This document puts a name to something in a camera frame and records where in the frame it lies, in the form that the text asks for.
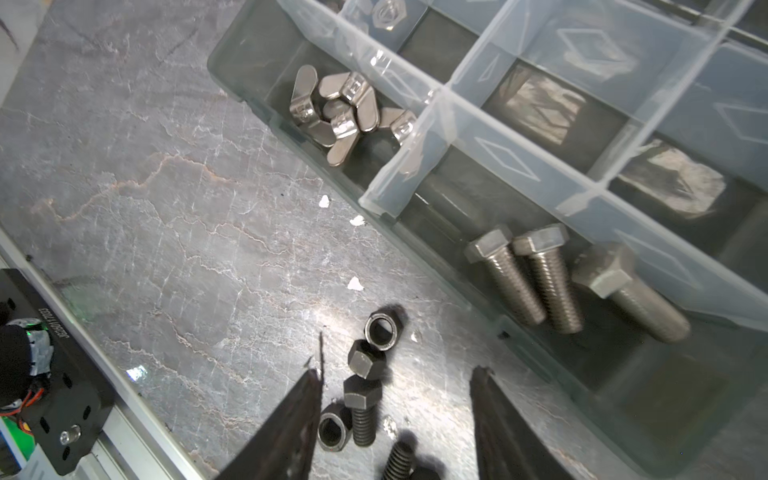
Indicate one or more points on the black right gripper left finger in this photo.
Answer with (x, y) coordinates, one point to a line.
(284, 445)

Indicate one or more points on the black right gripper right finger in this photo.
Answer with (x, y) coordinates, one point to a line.
(506, 446)

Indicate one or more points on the steel hex bolt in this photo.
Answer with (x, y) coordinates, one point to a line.
(608, 270)
(493, 250)
(542, 249)

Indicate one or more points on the steel wing nut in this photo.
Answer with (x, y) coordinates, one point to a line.
(399, 122)
(356, 90)
(345, 129)
(304, 111)

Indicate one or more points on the steel hex nut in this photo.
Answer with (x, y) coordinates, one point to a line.
(387, 14)

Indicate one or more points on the black hex nut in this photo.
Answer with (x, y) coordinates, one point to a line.
(335, 426)

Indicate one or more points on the black hex bolt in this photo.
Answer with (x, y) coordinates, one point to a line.
(361, 397)
(400, 465)
(382, 332)

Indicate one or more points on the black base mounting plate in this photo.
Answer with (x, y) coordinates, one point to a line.
(50, 387)

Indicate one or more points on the green plastic organizer box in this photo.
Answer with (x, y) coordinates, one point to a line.
(639, 122)

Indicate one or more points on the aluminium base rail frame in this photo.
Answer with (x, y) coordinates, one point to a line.
(133, 443)

